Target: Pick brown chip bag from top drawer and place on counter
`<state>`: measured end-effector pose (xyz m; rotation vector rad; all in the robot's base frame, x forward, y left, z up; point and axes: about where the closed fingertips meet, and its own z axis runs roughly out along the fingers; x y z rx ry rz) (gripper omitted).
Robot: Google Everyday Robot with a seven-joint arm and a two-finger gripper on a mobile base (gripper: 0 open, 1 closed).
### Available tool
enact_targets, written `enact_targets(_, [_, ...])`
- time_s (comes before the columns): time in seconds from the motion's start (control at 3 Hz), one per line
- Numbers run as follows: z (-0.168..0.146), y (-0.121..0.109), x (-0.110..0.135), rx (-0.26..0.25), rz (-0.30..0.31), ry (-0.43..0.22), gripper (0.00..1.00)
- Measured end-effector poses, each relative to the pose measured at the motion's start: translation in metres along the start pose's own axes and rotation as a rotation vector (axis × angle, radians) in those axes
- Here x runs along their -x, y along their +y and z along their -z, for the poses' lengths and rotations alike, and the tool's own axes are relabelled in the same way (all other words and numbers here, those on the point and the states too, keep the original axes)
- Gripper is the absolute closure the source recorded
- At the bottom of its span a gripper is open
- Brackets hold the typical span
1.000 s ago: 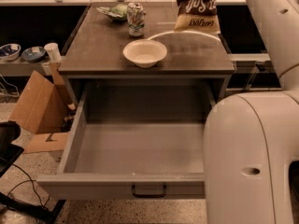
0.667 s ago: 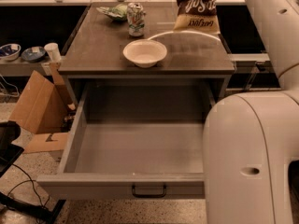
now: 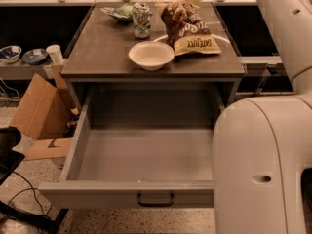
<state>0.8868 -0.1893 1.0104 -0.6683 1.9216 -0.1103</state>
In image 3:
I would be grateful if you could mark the brown chip bag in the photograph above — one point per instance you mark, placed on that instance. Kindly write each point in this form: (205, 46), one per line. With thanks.
(186, 31)

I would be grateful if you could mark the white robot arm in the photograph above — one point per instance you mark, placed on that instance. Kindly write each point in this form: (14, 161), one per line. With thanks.
(262, 145)

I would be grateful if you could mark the green chip bag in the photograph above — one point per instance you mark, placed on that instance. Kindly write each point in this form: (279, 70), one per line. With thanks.
(123, 13)

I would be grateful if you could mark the grey cabinet counter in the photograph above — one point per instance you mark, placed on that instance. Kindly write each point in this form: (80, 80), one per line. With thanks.
(101, 55)

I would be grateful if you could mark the grey open drawer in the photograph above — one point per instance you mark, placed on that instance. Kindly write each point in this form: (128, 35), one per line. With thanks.
(138, 138)

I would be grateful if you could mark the green white soda can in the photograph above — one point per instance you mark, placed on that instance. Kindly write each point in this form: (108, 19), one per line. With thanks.
(141, 19)

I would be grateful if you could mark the white paper bowl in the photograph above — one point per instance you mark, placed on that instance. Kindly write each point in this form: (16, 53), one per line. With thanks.
(150, 55)

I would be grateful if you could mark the white paper cup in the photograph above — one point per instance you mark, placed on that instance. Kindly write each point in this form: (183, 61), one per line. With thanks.
(55, 54)

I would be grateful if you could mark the grey low shelf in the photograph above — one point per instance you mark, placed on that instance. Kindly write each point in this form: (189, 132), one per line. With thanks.
(22, 71)

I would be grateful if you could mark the brown cardboard box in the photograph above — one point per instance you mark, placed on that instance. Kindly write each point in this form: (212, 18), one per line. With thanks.
(44, 114)

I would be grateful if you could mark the white blue bowl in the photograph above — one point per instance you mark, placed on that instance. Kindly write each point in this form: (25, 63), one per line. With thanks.
(10, 54)

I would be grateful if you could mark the black equipment at left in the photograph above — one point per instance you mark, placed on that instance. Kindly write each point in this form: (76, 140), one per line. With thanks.
(10, 137)

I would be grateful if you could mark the black drawer handle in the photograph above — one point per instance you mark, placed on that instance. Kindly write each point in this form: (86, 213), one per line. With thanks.
(155, 201)

